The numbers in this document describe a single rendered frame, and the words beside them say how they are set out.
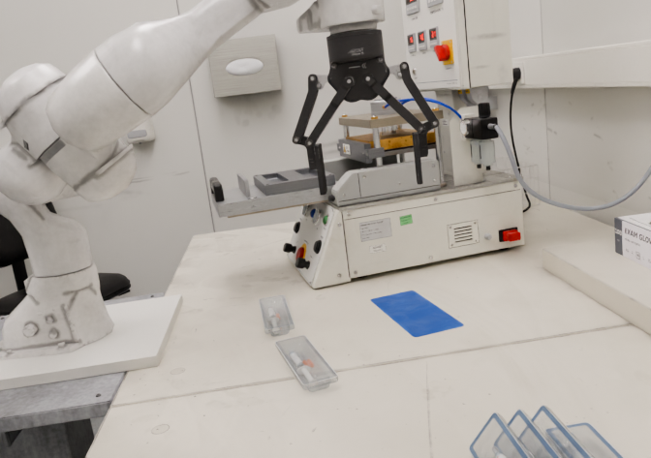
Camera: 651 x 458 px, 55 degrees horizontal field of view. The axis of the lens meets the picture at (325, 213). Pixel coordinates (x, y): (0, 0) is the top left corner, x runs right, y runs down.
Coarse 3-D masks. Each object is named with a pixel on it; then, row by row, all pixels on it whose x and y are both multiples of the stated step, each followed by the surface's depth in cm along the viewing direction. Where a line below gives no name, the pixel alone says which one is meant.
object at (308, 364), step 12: (300, 336) 110; (288, 348) 106; (300, 348) 105; (312, 348) 105; (288, 360) 101; (300, 360) 101; (312, 360) 100; (324, 360) 99; (300, 372) 96; (312, 372) 96; (324, 372) 95
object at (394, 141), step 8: (384, 128) 155; (392, 128) 155; (360, 136) 162; (368, 136) 159; (384, 136) 154; (392, 136) 151; (400, 136) 149; (408, 136) 147; (432, 136) 149; (384, 144) 146; (392, 144) 147; (400, 144) 147; (408, 144) 148; (432, 144) 149; (392, 152) 147; (400, 152) 148; (408, 152) 148
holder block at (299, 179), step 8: (304, 168) 162; (256, 176) 158; (264, 176) 160; (272, 176) 160; (280, 176) 156; (288, 176) 151; (296, 176) 149; (304, 176) 147; (312, 176) 156; (328, 176) 145; (256, 184) 157; (264, 184) 143; (272, 184) 142; (280, 184) 142; (288, 184) 143; (296, 184) 143; (304, 184) 144; (312, 184) 144; (328, 184) 145; (264, 192) 143; (272, 192) 142; (280, 192) 142; (288, 192) 143
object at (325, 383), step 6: (276, 348) 108; (282, 354) 104; (288, 366) 101; (330, 366) 97; (294, 372) 97; (330, 378) 93; (336, 378) 94; (300, 384) 94; (306, 384) 92; (312, 384) 92; (318, 384) 93; (324, 384) 93; (312, 390) 94
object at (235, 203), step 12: (240, 180) 150; (228, 192) 155; (240, 192) 152; (252, 192) 150; (300, 192) 143; (312, 192) 143; (216, 204) 141; (228, 204) 139; (240, 204) 140; (252, 204) 140; (264, 204) 141; (276, 204) 142; (288, 204) 142; (300, 204) 145; (228, 216) 141
